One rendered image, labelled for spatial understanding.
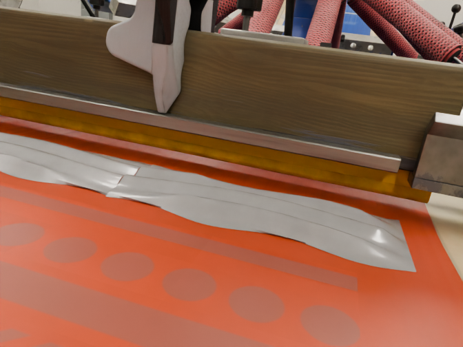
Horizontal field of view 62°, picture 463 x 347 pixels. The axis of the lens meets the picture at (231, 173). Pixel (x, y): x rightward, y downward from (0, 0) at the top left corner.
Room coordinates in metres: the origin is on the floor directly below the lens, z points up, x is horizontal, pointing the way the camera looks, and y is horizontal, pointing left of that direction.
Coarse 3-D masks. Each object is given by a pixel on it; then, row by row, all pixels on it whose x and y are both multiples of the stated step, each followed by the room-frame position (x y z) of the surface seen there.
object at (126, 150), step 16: (0, 128) 0.33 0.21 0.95; (16, 128) 0.34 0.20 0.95; (32, 128) 0.35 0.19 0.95; (48, 128) 0.36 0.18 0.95; (64, 128) 0.37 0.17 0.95; (64, 144) 0.31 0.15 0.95; (80, 144) 0.32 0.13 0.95; (96, 144) 0.33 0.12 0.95; (112, 144) 0.33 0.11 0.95; (128, 144) 0.34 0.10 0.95; (144, 160) 0.30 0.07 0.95; (160, 160) 0.30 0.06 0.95; (0, 176) 0.22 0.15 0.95; (48, 192) 0.21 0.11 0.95; (64, 192) 0.21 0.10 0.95; (80, 192) 0.22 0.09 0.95; (96, 192) 0.22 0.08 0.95
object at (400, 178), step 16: (0, 96) 0.36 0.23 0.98; (48, 112) 0.35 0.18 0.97; (64, 112) 0.34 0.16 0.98; (80, 112) 0.34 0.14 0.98; (128, 128) 0.33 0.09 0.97; (144, 128) 0.32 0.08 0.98; (160, 128) 0.32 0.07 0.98; (208, 144) 0.31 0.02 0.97; (224, 144) 0.31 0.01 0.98; (240, 144) 0.30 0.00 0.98; (288, 160) 0.29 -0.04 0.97; (304, 160) 0.29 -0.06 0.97; (320, 160) 0.29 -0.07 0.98; (368, 176) 0.28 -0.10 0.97; (384, 176) 0.27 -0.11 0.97; (400, 176) 0.27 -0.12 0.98
